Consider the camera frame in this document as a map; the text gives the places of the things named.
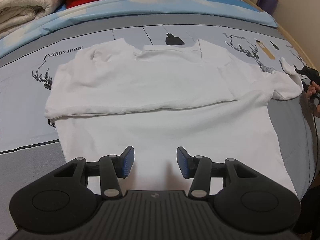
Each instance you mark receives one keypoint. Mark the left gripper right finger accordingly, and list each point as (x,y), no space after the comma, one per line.
(202,169)

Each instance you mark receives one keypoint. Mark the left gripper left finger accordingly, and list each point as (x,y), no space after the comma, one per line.
(72,178)

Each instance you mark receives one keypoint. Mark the printed grey bed sheet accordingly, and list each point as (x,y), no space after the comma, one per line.
(29,143)

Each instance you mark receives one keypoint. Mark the light blue duvet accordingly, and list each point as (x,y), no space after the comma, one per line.
(236,9)

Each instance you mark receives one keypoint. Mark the purple box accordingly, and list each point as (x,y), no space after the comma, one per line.
(268,6)

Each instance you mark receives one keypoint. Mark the person's right hand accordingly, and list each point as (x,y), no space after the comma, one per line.
(312,92)

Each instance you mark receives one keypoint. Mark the cream folded blanket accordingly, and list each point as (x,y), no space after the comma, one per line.
(16,13)

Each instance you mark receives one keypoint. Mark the white long-sleeve shirt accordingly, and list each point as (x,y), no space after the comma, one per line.
(112,95)

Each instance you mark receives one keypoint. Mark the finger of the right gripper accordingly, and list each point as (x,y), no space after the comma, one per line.
(310,73)

